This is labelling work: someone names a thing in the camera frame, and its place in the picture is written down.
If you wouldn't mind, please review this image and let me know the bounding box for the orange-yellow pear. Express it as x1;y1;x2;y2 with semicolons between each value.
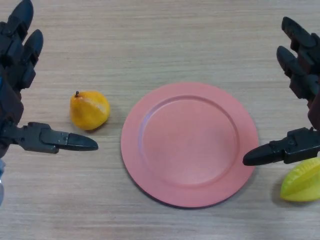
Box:
69;89;111;131

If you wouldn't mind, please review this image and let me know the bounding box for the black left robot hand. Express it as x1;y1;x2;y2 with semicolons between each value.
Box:
0;0;99;159

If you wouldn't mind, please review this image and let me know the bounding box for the yellow starfruit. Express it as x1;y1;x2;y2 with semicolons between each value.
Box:
279;157;320;203

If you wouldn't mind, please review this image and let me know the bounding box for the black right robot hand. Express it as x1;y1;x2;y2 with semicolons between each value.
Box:
242;16;320;167

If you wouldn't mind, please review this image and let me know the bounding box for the pink round plate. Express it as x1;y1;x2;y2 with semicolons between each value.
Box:
120;82;260;209

